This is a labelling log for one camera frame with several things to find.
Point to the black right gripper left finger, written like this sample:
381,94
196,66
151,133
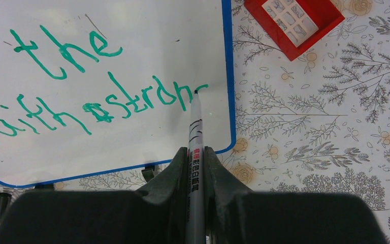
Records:
154,213

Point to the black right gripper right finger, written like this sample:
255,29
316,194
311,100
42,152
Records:
237,214

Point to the green whiteboard marker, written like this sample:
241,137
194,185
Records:
195,210

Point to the blue framed whiteboard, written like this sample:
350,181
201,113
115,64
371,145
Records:
90,87

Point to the black whiteboard marker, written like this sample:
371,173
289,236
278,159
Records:
5,200

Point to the floral patterned table mat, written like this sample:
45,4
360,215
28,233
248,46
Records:
317,124

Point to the red rectangular frame block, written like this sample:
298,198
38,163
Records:
295,25

